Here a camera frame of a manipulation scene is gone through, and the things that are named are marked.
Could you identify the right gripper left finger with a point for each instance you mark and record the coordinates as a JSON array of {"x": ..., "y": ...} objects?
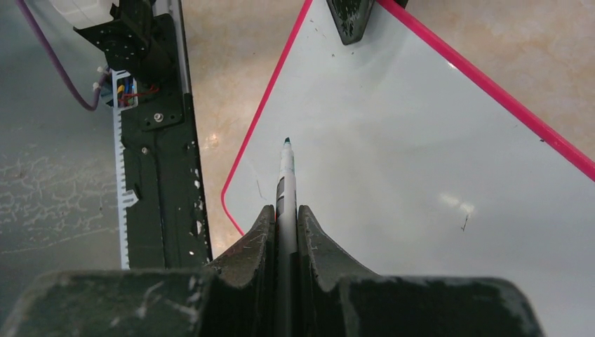
[{"x": 231, "y": 296}]

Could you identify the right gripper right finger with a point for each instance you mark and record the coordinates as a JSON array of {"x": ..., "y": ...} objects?
[{"x": 342, "y": 297}]

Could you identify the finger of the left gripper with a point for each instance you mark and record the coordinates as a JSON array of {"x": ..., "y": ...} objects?
[{"x": 356, "y": 22}]

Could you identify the green capped whiteboard marker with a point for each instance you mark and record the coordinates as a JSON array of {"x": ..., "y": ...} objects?
[{"x": 286, "y": 218}]

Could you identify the white board with red frame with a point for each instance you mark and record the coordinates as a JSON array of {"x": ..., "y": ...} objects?
[{"x": 417, "y": 163}]

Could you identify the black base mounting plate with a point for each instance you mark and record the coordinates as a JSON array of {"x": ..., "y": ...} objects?
[{"x": 168, "y": 226}]

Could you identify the white cable duct rail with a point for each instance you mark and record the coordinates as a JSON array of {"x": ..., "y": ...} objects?
[{"x": 125, "y": 198}]

